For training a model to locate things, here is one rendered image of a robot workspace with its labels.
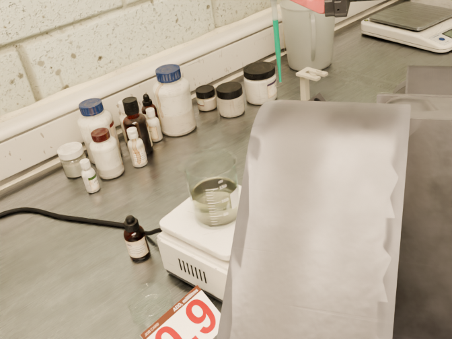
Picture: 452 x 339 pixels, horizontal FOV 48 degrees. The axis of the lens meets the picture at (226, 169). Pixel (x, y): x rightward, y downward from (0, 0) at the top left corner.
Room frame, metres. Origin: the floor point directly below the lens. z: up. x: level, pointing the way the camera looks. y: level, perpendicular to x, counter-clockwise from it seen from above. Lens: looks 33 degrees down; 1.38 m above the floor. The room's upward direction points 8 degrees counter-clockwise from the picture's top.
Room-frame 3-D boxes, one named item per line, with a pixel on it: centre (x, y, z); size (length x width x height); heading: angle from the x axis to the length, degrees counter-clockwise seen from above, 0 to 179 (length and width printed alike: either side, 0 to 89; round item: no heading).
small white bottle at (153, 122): (0.88, 0.13, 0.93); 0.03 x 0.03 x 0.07
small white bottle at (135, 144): (0.80, 0.15, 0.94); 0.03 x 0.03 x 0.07
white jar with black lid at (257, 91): (0.99, -0.10, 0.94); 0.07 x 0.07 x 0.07
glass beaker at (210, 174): (0.50, 0.02, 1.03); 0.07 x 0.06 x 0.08; 96
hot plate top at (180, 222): (0.50, 0.01, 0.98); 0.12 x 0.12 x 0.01; 46
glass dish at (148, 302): (0.44, 0.12, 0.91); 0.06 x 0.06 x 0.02
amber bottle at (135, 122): (0.84, 0.15, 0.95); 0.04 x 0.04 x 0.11
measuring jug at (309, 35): (1.13, -0.24, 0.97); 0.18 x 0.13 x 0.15; 174
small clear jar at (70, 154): (0.80, 0.27, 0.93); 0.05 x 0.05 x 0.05
